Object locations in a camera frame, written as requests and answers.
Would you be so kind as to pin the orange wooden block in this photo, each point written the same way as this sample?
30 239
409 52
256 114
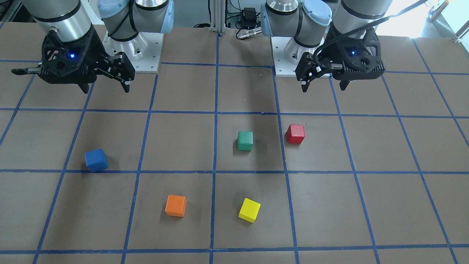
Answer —
176 205

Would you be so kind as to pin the blue wooden block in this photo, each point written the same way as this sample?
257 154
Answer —
96 160

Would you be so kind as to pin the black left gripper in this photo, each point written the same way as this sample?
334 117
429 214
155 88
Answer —
332 51

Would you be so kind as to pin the yellow wooden block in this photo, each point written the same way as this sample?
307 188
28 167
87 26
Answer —
249 210

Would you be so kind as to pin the black power adapter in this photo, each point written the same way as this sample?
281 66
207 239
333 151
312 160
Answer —
249 14

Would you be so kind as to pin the aluminium frame post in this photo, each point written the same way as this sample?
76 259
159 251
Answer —
217 16

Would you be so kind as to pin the red wooden block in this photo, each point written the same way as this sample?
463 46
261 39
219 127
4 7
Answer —
295 134

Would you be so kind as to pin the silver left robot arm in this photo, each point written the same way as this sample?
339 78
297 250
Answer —
313 25

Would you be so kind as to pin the silver metal cylinder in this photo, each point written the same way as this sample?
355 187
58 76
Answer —
249 33

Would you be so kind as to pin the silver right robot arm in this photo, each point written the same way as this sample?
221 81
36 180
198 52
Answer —
127 22

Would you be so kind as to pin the green wooden block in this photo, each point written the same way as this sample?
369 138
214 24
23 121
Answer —
245 141

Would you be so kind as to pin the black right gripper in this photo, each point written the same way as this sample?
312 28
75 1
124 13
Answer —
96 52

